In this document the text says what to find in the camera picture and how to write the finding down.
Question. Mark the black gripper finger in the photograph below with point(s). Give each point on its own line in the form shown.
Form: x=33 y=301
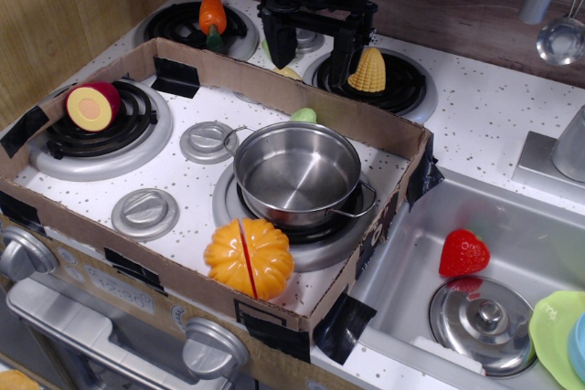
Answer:
x=345 y=56
x=279 y=43

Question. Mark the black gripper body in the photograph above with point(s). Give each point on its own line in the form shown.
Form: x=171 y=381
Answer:
x=348 y=21

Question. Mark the green toy broccoli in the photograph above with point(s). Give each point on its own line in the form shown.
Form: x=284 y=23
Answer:
x=304 y=115

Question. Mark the stainless steel pot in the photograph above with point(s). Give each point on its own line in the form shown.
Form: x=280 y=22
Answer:
x=298 y=174

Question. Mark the steel pot lid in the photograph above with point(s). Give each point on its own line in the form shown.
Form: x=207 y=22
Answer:
x=486 y=321

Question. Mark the green toy fruit half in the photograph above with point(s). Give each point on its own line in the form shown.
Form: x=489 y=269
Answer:
x=265 y=48

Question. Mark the silver back stovetop knob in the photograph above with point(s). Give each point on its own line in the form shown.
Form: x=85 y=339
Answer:
x=308 y=41

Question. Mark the silver stovetop knob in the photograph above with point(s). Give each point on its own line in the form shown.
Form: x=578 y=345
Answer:
x=145 y=214
x=208 y=142
x=308 y=41

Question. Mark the yellow toy corn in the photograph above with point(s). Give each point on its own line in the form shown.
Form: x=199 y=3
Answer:
x=370 y=74

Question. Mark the orange toy carrot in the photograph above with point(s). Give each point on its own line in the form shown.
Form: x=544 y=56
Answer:
x=212 y=21

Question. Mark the back right stove burner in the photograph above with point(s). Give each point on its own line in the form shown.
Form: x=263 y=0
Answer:
x=410 y=90

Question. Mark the stove burner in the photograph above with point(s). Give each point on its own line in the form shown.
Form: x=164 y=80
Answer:
x=410 y=90
x=179 y=23
x=311 y=250
x=139 y=132

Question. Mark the back left stove burner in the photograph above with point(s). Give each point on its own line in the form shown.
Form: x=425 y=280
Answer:
x=179 y=23

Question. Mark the silver stovetop knob upper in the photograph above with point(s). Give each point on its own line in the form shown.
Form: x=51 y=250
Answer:
x=208 y=142

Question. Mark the front left stove burner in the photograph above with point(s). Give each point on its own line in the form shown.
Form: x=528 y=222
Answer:
x=139 y=132

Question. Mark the hanging steel ladle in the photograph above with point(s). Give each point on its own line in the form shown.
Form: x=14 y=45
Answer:
x=561 y=41

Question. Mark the red yellow toy fruit half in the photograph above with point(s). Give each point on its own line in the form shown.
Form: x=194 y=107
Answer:
x=93 y=106

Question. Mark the front right stove burner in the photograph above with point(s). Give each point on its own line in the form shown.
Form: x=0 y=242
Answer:
x=311 y=250

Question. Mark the orange toy pumpkin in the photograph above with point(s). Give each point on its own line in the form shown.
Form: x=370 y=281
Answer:
x=251 y=256

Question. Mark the silver stovetop knob lower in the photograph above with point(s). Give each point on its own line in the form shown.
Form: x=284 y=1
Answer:
x=145 y=214

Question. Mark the silver faucet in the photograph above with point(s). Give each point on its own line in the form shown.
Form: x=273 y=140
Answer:
x=546 y=163

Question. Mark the red toy strawberry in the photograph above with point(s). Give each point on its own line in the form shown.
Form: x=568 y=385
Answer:
x=463 y=253

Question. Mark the silver sink basin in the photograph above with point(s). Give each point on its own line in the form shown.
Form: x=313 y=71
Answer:
x=536 y=249

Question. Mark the cardboard fence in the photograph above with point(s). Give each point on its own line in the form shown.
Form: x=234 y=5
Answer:
x=198 y=85

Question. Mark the silver oven knob right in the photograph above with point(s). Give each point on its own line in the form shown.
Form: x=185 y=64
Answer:
x=212 y=351

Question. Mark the silver oven knob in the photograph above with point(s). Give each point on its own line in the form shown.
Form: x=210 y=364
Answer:
x=212 y=351
x=25 y=255

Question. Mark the silver oven knob left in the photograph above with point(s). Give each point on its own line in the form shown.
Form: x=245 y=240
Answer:
x=25 y=255

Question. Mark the green plastic plate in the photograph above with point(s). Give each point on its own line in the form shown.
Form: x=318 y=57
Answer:
x=549 y=328

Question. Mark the blue plastic bowl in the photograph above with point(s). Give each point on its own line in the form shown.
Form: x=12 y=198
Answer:
x=576 y=347

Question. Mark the orange toy bottom corner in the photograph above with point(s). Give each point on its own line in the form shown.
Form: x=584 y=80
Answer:
x=15 y=380

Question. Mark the silver oven door handle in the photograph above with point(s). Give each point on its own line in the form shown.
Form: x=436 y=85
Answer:
x=123 y=353

